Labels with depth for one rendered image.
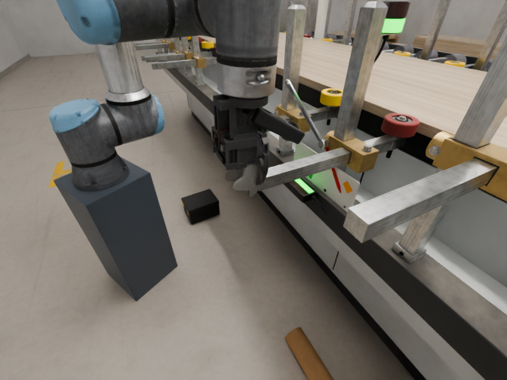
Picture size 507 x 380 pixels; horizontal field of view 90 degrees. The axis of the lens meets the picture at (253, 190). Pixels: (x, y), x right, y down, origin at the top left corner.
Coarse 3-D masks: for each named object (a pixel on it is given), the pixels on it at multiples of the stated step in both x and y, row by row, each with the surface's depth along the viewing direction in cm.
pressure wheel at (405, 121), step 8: (384, 120) 64; (392, 120) 63; (400, 120) 63; (408, 120) 63; (416, 120) 63; (384, 128) 64; (392, 128) 62; (400, 128) 61; (408, 128) 61; (416, 128) 62; (400, 136) 62; (408, 136) 62
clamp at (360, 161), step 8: (328, 136) 66; (336, 144) 63; (344, 144) 61; (352, 144) 60; (360, 144) 60; (352, 152) 59; (360, 152) 57; (368, 152) 57; (376, 152) 58; (352, 160) 59; (360, 160) 57; (368, 160) 58; (352, 168) 60; (360, 168) 58; (368, 168) 60
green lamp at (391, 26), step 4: (388, 20) 48; (392, 20) 48; (396, 20) 48; (400, 20) 48; (404, 20) 49; (384, 24) 49; (388, 24) 49; (392, 24) 48; (396, 24) 48; (400, 24) 49; (384, 28) 49; (388, 28) 49; (392, 28) 49; (396, 28) 49; (400, 28) 49; (392, 32) 49
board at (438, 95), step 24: (312, 48) 151; (336, 48) 151; (312, 72) 104; (336, 72) 104; (384, 72) 104; (408, 72) 104; (432, 72) 104; (456, 72) 104; (480, 72) 104; (384, 96) 80; (408, 96) 80; (432, 96) 80; (456, 96) 80; (432, 120) 64; (456, 120) 64; (504, 120) 64; (504, 144) 54
